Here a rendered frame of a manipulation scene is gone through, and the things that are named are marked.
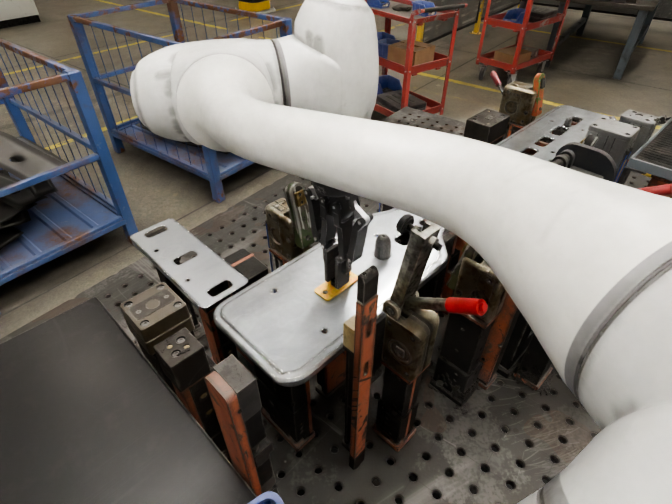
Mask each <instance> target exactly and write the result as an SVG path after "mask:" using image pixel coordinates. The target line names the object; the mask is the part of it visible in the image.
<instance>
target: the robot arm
mask: <svg viewBox="0 0 672 504"><path fill-rule="evenodd" d="M378 78H379V56H378V39H377V29H376V23H375V18H374V14H373V12H372V10H371V8H370V7H369V6H368V4H367V3H366V2H365V1H364V0H305V1H304V3H303V4H302V6H301V8H300V10H299V12H298V14H297V17H296V19H295V29H294V34H293V35H288V36H285V37H281V38H277V39H267V40H256V39H247V38H236V39H214V40H203V41H195V42H187V43H181V44H175V45H171V46H167V47H165V48H162V49H160V50H157V51H155V52H153V53H151V54H149V55H147V56H146V57H144V58H143V59H142V60H140V61H139V62H138V64H137V66H136V68H135V70H134V71H133V72H132V75H131V79H130V92H131V98H132V103H133V106H134V109H135V112H136V114H137V116H138V118H139V120H140V121H141V123H142V124H143V125H144V126H146V127H147V128H148V129H149V130H150V131H151V132H152V133H154V134H156V135H159V136H161V137H164V138H167V139H171V140H175V141H180V142H192V143H194V144H197V145H203V146H205V147H207V148H210V149H213V150H216V151H221V152H231V153H233V154H235V155H237V156H239V157H241V158H244V159H247V160H249V161H252V162H255V163H258V164H261V165H264V166H267V167H270V168H273V169H276V170H279V171H282V172H285V173H288V174H291V175H295V176H298V177H301V178H304V179H307V180H310V181H312V186H310V187H308V188H306V189H304V194H305V197H306V199H307V202H308V207H309V214H310V220H311V227H312V233H313V239H314V241H315V242H318V241H319V242H320V243H321V244H320V245H321V248H322V249H323V260H324V271H325V281H326V282H329V281H331V279H333V278H334V277H335V288H336V289H340V288H341V287H342V286H344V285H345V284H347V283H348V282H349V277H350V271H351V270H352V263H353V262H355V261H356V260H358V259H359V258H361V257H362V254H363V249H364V245H365V240H366V235H367V230H368V225H369V224H370V222H371V221H372V220H373V215H372V214H371V213H367V214H366V213H365V212H364V211H363V210H362V209H361V207H360V205H361V202H360V199H359V196H360V197H363V198H366V199H370V200H373V201H376V202H379V203H382V204H385V205H388V206H391V207H394V208H397V209H400V210H403V211H406V212H409V213H411V214H414V215H417V216H419V217H422V218H424V219H426V220H429V221H431V222H433V223H435V224H437V225H439V226H441V227H443V228H445V229H447V230H449V231H451V232H452V233H454V234H455V235H457V236H459V237H460V238H461V239H463V240H464V241H465V242H467V243H468V244H469V245H470V246H471V247H472V248H473V249H474V250H475V251H476V252H477V253H478V254H480V256H481V257H482V258H483V259H484V260H485V262H486V263H487V264H488V266H489V267H490V268H491V270H492V271H493V272H494V274H495V275H496V276H497V278H498V279H499V281H500V282H501V284H502V285H503V287H504V288H505V290H506V291H507V293H508V294H509V296H510V297H511V299H512V300H513V302H514V303H515V305H516V306H517V307H518V309H519V310H520V312H521V313H522V315H523V316H524V318H525V319H526V321H527V322H528V324H529V326H530V327H531V329H532V331H533V332H534V334H535V336H536V337H537V339H538V341H539V342H540V344H541V346H542V347H543V349H544V350H545V352H546V354H547V355H548V357H549V359H550V360H551V362H552V364H553V365H554V367H555V369H556V370H557V372H558V373H559V375H560V377H561V378H562V380H563V382H564V383H565V384H566V385H567V387H568V388H569V389H570V390H571V392H572V393H573V394H574V395H575V397H576V398H577V399H578V400H579V402H580V403H581V404H582V406H583V407H584V408H585V409H586V411H587V412H588V413H589V415H590V416H591V417H592V419H593V420H594V421H595V422H596V424H597V425H598V426H599V428H600V429H601V430H602V431H601V432H600V433H598V434H597V435H596V436H595V437H594V438H593V439H592V441H591V442H590V443H589V444H588V445H587V446H586V447H585V448H584V449H583V450H582V451H581V452H580V453H579V455H578V456H577V457H576V458H575V459H574V460H573V461H572V462H571V463H570V464H569V465H568V466H567V467H566V468H565V469H564V470H563V471H561V472H560V473H559V474H558V475H557V476H555V477H554V478H553V479H552V480H551V481H549V482H548V483H547V484H546V485H545V486H543V487H542V488H540V489H539V490H537V491H536V492H534V493H532V494H531V495H529V496H528V497H526V498H525V499H523V500H521V501H520V502H518V503H517V504H672V198H668V197H664V196H660V195H656V194H652V193H649V192H645V191H642V190H638V189H635V188H632V187H628V186H625V185H621V184H618V183H615V182H611V181H608V180H604V179H601V178H597V177H594V176H591V175H587V174H584V173H581V172H578V171H575V170H572V169H569V168H566V167H563V166H560V165H557V164H554V163H550V162H547V161H544V160H541V159H538V158H535V157H532V156H529V155H526V154H523V153H520V152H516V151H513V150H510V149H507V148H503V147H500V146H496V145H493V144H489V143H486V142H482V141H478V140H474V139H470V138H466V137H462V136H458V135H453V134H448V133H444V132H439V131H434V130H429V129H423V128H418V127H412V126H406V125H400V124H394V123H387V122H381V121H375V120H371V116H372V112H373V110H374V107H375V104H376V98H377V91H378ZM354 215H355V218H354ZM352 222H353V223H354V225H352ZM336 227H337V238H338V240H337V239H336ZM320 230H321V232H320V233H319V231H320ZM336 240H337V241H336ZM336 242H338V244H337V243H336ZM334 243H336V244H334ZM333 244H334V245H333Z"/></svg>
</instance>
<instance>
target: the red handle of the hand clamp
mask: <svg viewBox="0 0 672 504"><path fill-rule="evenodd" d="M403 308H412V309H424V310H436V311H447V312H448V313H454V314H466V315H477V316H483V315H484V314H485V313H486V311H487V309H488V305H487V304H486V302H485V300H484V299H478V298H459V297H449V298H432V297H414V296H409V297H408V298H407V299H406V300H405V302H404V305H403Z"/></svg>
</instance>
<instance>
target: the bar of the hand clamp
mask: <svg viewBox="0 0 672 504"><path fill-rule="evenodd" d="M413 224H414V217H413V216H412V215H411V214H405V215H403V216H402V217H401V218H400V219H399V221H398V223H397V225H396V228H397V229H396V230H397V232H399V233H400V234H403V233H407V232H408V231H410V234H409V235H410V238H409V241H408V244H407V247H406V251H405V254H404V257H403V260H402V263H401V266H400V269H399V272H398V276H397V279H396V282H395V285H394V288H393V291H392V294H391V297H390V300H392V301H393V302H395V303H396V304H397V305H398V306H399V308H400V310H401V311H402V308H403V305H404V302H405V300H406V299H407V298H408V297H409V296H414V297H415V294H416V292H417V289H418V286H419V284H420V281H421V278H422V276H423V273H424V271H425V268H426V265H427V263H428V260H429V258H430V255H431V252H432V250H433V249H435V250H436V251H440V250H441V248H442V247H443V245H442V244H440V243H439V242H438V241H439V239H438V238H437V237H438V234H439V232H440V229H441V228H440V227H439V226H438V225H436V224H434V223H432V222H431V221H429V220H427V221H425V223H424V226H423V229H422V231H421V228H422V227H421V226H420V225H415V226H414V225H413Z"/></svg>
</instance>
